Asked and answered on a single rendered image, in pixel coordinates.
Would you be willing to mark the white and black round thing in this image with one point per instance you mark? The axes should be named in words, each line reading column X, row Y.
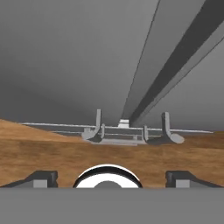
column 87, row 180

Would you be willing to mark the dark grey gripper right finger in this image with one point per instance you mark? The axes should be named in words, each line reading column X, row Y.
column 178, row 176

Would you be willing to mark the wide grey fridge door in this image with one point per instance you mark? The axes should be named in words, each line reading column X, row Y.
column 58, row 58

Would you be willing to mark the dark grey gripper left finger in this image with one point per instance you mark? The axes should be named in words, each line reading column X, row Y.
column 43, row 176

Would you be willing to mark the narrow grey fridge door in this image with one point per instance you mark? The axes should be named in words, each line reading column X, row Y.
column 201, row 102

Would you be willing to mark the grey frame with two prongs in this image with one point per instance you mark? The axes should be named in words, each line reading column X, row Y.
column 116, row 142

